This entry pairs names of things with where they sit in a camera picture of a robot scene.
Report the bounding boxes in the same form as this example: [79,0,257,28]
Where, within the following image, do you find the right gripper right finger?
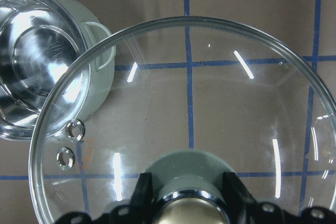
[222,172,335,223]

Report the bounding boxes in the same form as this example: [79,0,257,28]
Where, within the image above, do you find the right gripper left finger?
[56,173,152,223]

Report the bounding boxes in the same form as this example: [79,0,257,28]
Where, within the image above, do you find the glass pot lid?
[29,16,335,223]

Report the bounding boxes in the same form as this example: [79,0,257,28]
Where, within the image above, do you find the pale green electric pot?
[1,0,111,141]

